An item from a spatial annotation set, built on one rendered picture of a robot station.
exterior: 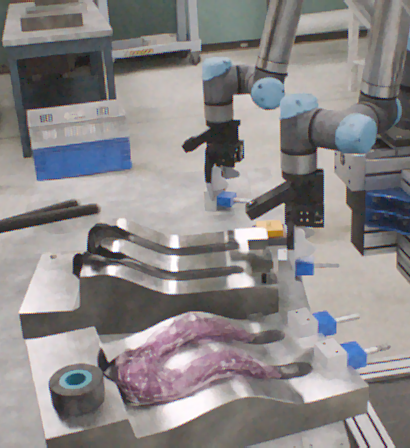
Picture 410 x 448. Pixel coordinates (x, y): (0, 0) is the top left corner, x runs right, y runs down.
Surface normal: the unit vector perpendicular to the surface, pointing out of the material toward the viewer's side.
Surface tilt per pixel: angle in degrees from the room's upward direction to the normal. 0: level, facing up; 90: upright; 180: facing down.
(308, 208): 90
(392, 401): 0
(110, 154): 91
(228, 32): 90
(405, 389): 0
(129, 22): 90
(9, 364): 0
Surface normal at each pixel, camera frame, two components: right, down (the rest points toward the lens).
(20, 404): -0.06, -0.91
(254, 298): 0.02, 0.41
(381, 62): -0.34, 0.46
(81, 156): 0.25, 0.40
